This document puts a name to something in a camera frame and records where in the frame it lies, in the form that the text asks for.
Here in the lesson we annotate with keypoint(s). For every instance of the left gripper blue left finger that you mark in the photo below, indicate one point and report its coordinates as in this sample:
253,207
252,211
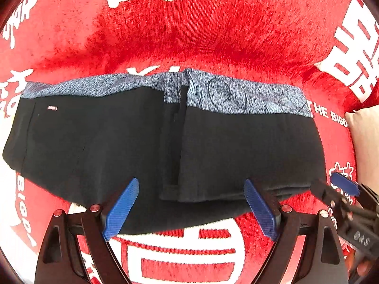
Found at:
60,259

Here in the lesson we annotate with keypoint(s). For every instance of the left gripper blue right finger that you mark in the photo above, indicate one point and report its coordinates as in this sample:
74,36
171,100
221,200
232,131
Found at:
321,260

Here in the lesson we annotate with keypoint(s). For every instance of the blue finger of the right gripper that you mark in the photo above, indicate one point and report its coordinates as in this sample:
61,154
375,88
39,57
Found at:
331,198
346,185

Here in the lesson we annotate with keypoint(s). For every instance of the black pants with grey lining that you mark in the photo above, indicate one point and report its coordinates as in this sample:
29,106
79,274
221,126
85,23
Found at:
190,138

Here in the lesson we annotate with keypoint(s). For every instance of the person's right hand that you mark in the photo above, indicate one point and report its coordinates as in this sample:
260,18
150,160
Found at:
360,269

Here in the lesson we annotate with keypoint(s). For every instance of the beige pillow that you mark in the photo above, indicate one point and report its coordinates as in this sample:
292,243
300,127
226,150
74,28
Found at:
363,125

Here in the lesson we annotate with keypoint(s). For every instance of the red blanket with white characters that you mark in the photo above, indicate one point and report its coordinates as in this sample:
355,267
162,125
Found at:
327,48

